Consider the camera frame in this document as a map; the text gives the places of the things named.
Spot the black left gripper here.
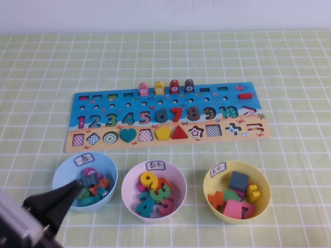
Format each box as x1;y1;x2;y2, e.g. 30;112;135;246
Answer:
22;179;81;248

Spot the pink wooden trapezoid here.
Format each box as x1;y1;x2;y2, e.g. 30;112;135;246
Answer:
222;199;243;218

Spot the light blue plastic bowl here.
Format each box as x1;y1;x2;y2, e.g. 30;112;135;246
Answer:
51;151;119;213

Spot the white label on blue bowl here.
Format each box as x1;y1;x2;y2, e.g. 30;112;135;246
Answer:
73;154;97;168

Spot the light pink plastic bowl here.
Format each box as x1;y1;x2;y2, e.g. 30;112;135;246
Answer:
121;160;187;223

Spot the white label on pink bowl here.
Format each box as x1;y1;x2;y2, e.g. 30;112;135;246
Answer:
145;161;166;172

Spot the yellow plastic bowl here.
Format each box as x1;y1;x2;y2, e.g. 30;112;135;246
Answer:
203;160;272;224

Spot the white label on yellow bowl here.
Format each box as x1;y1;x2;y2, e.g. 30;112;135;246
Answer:
209;162;228;178

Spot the blue beach puzzle board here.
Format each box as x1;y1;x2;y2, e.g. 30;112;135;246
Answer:
63;82;272;153

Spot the teal wooden fish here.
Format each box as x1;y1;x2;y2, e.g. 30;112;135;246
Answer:
79;195;101;207

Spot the dark blue wooden fish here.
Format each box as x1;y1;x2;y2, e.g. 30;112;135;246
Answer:
79;172;99;187

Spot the pink wooden fish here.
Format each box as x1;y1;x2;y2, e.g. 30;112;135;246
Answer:
82;167;96;179

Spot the orange wooden fish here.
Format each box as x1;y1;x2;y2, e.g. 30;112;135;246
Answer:
98;177;111;191

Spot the teal wooden number four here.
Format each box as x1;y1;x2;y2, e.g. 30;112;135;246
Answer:
134;191;156;218

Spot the yellow wooden number nine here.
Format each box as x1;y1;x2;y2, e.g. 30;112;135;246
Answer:
139;172;158;192

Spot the green wooden number three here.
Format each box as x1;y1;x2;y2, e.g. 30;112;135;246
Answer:
149;185;171;205

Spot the teal wooden heart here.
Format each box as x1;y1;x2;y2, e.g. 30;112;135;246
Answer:
119;128;137;143

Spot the orange wooden number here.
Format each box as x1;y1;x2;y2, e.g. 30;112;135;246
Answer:
157;177;173;193

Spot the pink wooden number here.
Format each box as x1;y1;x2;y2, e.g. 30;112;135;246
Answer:
158;198;175;215

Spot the yellow wooden pentagon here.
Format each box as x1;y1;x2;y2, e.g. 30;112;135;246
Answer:
155;126;172;141

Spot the slate wooden number six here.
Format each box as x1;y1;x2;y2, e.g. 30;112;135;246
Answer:
155;108;170;124

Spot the red wooden triangle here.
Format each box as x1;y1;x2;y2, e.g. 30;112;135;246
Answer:
171;125;189;140

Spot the red wooden number seven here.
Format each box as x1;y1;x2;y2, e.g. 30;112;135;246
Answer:
170;107;185;122

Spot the yellow fish peg six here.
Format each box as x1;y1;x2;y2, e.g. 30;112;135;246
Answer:
154;81;165;96

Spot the orange wooden cross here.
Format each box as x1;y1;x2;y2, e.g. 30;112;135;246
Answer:
207;191;228;210

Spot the red fish peg seven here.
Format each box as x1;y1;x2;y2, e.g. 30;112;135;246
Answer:
169;79;180;94

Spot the brown wooden number eight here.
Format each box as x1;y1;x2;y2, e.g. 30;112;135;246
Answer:
187;106;202;121

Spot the green wooden circle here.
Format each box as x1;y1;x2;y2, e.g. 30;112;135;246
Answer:
222;190;241;204

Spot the slate wooden square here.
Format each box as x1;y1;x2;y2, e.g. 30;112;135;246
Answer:
228;170;249;192

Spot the magenta wooden shape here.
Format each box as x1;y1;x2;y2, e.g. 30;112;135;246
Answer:
236;182;251;199

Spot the pink wooden greater-than sign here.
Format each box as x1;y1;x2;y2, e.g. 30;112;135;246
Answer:
240;201;257;220

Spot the green checked tablecloth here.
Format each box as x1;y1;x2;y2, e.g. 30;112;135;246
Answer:
0;30;331;248

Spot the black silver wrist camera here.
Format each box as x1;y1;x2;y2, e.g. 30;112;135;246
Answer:
0;196;44;242

